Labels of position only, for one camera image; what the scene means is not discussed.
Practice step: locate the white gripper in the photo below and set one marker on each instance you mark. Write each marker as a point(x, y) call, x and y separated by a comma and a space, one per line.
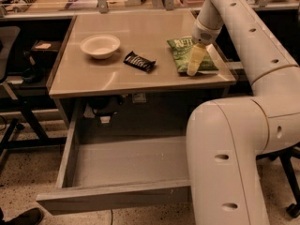
point(203, 34)

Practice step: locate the green jalapeno chip bag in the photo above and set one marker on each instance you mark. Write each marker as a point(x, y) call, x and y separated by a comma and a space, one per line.
point(181, 48)

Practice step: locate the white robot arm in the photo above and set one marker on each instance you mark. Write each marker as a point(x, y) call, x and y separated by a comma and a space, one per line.
point(224, 136)

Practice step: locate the grey cabinet with beige top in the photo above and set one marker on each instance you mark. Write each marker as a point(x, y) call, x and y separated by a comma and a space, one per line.
point(144, 32)

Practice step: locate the open grey drawer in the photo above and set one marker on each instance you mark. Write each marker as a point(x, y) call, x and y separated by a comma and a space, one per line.
point(138, 159)

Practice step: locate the black snack bar wrapper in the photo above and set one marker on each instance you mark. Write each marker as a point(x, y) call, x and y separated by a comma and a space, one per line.
point(134, 60)

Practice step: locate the white paper bowl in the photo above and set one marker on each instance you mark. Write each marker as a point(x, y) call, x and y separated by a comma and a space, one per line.
point(100, 46)

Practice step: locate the black office chair right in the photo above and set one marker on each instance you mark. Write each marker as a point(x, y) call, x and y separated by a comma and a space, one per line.
point(285, 157)

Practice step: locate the black office chair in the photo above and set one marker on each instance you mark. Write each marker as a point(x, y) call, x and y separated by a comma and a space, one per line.
point(285, 157)
point(8, 35)

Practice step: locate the black box on shelf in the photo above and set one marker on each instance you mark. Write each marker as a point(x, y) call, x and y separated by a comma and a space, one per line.
point(45, 52)

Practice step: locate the black office chair left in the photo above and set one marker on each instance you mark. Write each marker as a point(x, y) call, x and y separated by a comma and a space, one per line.
point(8, 35)

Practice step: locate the black shoe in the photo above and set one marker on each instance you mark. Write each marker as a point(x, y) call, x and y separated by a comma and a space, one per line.
point(30, 217)

